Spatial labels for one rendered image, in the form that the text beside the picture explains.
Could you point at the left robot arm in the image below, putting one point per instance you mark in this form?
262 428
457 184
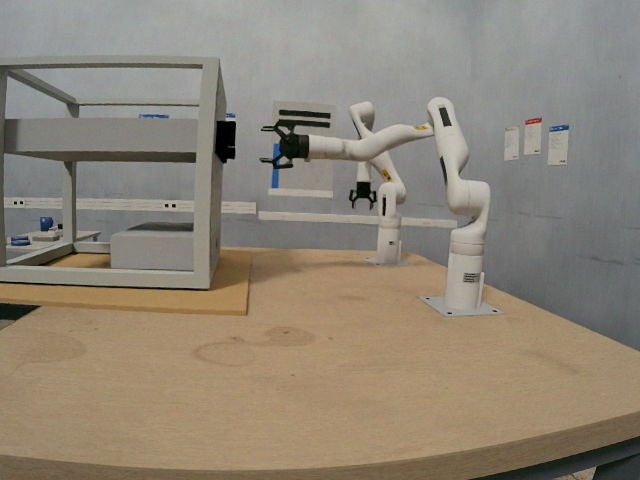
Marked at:
464 281

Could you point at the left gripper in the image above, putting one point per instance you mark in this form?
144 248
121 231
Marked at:
291 144

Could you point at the tan flat wooden board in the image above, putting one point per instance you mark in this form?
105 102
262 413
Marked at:
227 294

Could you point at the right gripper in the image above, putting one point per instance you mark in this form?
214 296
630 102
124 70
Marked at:
363 193

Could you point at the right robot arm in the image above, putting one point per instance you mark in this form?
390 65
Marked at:
389 195

